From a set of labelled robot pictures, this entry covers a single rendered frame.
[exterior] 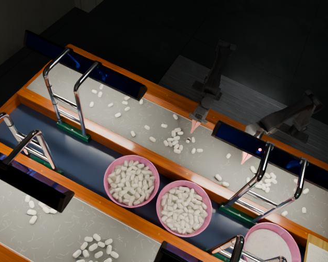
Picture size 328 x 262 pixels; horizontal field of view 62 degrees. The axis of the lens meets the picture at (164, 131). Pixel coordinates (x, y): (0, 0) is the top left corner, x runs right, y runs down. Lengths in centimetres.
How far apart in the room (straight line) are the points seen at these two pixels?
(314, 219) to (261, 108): 74
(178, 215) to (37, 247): 63
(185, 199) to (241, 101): 81
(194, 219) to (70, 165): 68
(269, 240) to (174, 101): 88
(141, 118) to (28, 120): 62
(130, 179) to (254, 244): 66
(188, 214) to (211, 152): 37
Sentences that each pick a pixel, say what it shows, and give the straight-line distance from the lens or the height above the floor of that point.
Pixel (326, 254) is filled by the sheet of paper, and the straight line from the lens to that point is 157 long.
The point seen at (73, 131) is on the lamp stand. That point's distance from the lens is 155.
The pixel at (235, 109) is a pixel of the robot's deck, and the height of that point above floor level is 67.
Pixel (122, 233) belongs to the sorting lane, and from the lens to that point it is 131.
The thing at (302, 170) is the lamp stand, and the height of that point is 112.
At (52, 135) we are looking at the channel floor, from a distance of 161.
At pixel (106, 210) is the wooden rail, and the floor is 76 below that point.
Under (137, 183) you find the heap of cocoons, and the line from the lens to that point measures 137.
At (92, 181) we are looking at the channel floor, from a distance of 146.
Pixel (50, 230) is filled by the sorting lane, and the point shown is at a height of 74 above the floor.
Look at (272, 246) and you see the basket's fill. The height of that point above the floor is 73.
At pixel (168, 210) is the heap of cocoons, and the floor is 73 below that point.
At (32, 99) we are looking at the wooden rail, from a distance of 165.
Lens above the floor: 203
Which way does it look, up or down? 58 degrees down
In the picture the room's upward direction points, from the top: 15 degrees clockwise
